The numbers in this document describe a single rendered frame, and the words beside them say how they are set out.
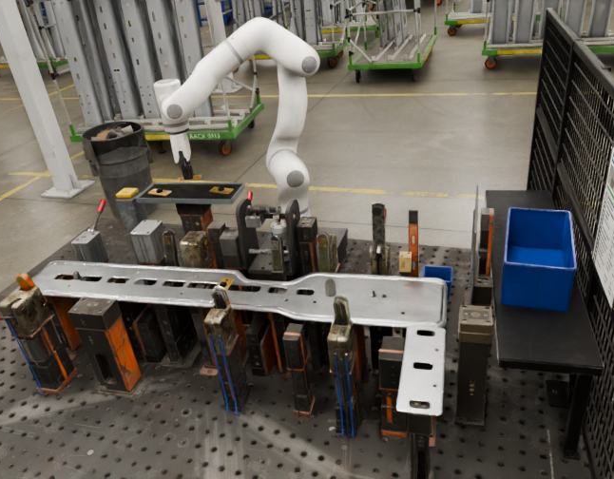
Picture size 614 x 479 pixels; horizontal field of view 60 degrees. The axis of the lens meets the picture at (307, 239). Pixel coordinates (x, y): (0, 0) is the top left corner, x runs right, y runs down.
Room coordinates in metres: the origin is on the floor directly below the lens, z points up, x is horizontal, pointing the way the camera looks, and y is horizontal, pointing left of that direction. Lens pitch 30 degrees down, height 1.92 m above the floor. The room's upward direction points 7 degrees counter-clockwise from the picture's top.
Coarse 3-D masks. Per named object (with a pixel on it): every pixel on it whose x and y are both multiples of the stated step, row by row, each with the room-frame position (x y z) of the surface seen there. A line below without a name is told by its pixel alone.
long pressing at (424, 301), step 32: (64, 288) 1.48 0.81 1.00; (96, 288) 1.45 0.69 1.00; (128, 288) 1.43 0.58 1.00; (160, 288) 1.41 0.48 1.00; (192, 288) 1.39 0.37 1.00; (288, 288) 1.32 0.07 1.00; (320, 288) 1.30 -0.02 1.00; (352, 288) 1.28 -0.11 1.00; (384, 288) 1.26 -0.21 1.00; (416, 288) 1.24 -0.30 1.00; (320, 320) 1.16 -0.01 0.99; (384, 320) 1.12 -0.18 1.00; (416, 320) 1.10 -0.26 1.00
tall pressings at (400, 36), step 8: (376, 0) 8.06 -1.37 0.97; (392, 0) 7.98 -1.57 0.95; (400, 0) 8.46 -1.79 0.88; (416, 0) 8.50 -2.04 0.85; (392, 8) 7.97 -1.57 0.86; (400, 8) 8.46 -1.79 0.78; (416, 8) 8.47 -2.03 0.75; (384, 16) 8.36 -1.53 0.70; (400, 16) 8.44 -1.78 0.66; (416, 16) 8.38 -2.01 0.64; (384, 24) 8.43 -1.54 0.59; (392, 24) 8.85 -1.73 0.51; (400, 24) 8.30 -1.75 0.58; (416, 24) 8.37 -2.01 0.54; (384, 32) 8.24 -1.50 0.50; (392, 32) 8.73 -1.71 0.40; (400, 32) 8.24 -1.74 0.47; (416, 32) 8.37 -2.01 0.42; (384, 40) 8.18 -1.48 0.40; (400, 40) 8.19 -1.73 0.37
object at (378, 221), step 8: (376, 208) 1.35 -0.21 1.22; (384, 208) 1.38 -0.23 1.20; (376, 216) 1.35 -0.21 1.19; (384, 216) 1.37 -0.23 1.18; (376, 224) 1.38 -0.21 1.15; (384, 224) 1.37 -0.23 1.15; (376, 232) 1.38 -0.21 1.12; (384, 232) 1.36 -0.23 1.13; (376, 240) 1.37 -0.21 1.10; (384, 240) 1.36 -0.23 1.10; (384, 248) 1.36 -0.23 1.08; (384, 256) 1.35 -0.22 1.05
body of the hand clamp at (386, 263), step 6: (390, 252) 1.39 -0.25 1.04; (372, 258) 1.37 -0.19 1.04; (378, 258) 1.38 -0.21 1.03; (390, 258) 1.38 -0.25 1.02; (372, 264) 1.37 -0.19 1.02; (378, 264) 1.36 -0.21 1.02; (384, 264) 1.36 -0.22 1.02; (390, 264) 1.39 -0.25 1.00; (372, 270) 1.37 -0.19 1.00; (378, 270) 1.36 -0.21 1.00; (384, 270) 1.36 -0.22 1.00; (390, 270) 1.38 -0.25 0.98
